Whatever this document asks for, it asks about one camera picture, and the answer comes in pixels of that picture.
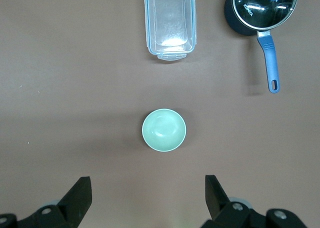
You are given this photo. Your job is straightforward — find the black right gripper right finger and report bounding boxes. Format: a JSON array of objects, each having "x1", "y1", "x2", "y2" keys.
[{"x1": 202, "y1": 174, "x2": 310, "y2": 228}]

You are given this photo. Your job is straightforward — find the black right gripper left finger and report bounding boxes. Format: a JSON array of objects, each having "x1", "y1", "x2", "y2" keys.
[{"x1": 0, "y1": 176, "x2": 93, "y2": 228}]

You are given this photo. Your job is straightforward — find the green bowl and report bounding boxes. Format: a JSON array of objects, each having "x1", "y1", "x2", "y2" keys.
[{"x1": 141, "y1": 108, "x2": 187, "y2": 153}]

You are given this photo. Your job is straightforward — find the brown table mat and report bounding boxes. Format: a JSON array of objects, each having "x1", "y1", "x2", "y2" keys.
[{"x1": 0, "y1": 0, "x2": 320, "y2": 228}]

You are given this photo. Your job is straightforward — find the clear plastic food container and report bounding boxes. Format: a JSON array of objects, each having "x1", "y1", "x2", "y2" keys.
[{"x1": 143, "y1": 0, "x2": 196, "y2": 62}]

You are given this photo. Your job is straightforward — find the glass lid with blue knob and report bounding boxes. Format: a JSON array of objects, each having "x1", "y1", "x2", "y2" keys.
[{"x1": 232, "y1": 0, "x2": 299, "y2": 31}]

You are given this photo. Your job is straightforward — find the dark saucepan with blue handle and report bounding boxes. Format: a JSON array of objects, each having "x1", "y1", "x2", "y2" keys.
[{"x1": 223, "y1": 0, "x2": 300, "y2": 94}]

